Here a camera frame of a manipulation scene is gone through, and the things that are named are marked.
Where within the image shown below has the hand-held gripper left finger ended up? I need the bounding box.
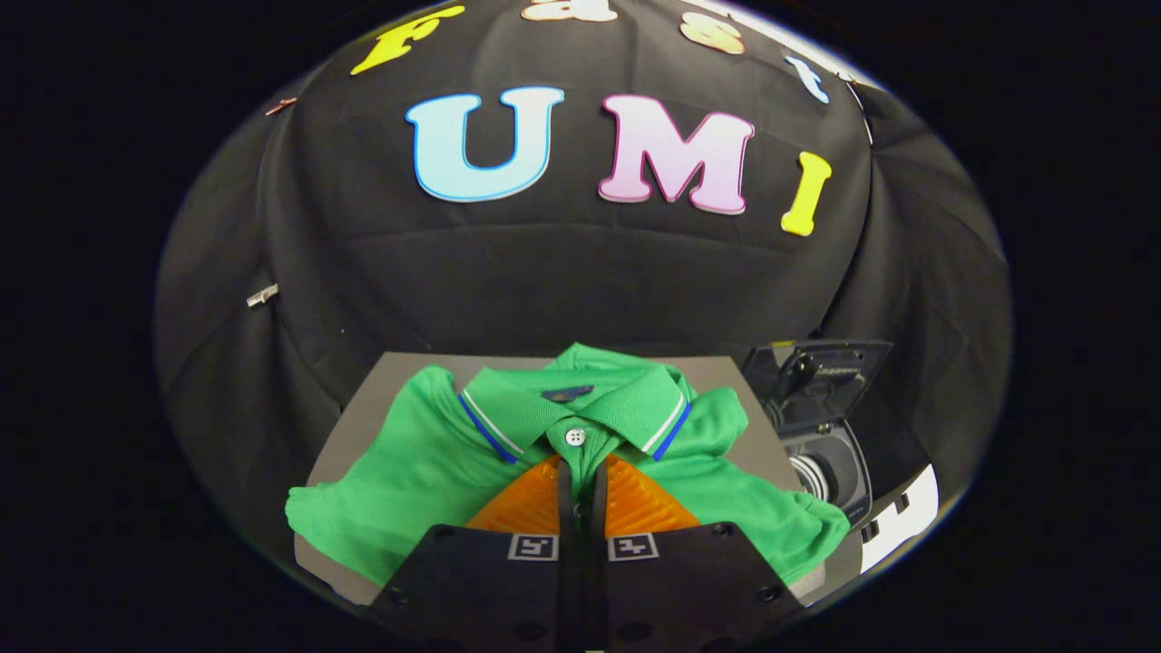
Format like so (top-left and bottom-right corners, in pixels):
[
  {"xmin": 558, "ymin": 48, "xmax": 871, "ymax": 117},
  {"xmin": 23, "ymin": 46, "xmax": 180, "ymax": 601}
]
[{"xmin": 367, "ymin": 453, "xmax": 583, "ymax": 653}]

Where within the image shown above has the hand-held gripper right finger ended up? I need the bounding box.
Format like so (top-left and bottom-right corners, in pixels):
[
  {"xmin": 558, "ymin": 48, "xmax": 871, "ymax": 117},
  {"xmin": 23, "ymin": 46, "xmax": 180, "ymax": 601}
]
[{"xmin": 590, "ymin": 453, "xmax": 807, "ymax": 653}]

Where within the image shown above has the green polo shirt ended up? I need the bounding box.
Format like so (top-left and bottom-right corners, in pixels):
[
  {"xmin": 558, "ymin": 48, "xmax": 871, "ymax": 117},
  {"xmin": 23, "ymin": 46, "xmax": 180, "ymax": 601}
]
[{"xmin": 286, "ymin": 342, "xmax": 852, "ymax": 587}]

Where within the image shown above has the dark glass washing machine lid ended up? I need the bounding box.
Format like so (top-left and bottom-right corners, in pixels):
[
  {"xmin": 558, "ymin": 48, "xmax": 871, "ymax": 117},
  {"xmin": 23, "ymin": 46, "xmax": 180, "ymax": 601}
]
[{"xmin": 742, "ymin": 339, "xmax": 895, "ymax": 438}]

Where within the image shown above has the black backdrop cloth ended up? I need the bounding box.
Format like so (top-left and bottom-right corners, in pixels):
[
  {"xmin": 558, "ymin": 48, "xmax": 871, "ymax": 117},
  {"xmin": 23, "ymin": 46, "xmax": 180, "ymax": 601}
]
[{"xmin": 154, "ymin": 0, "xmax": 1013, "ymax": 554}]

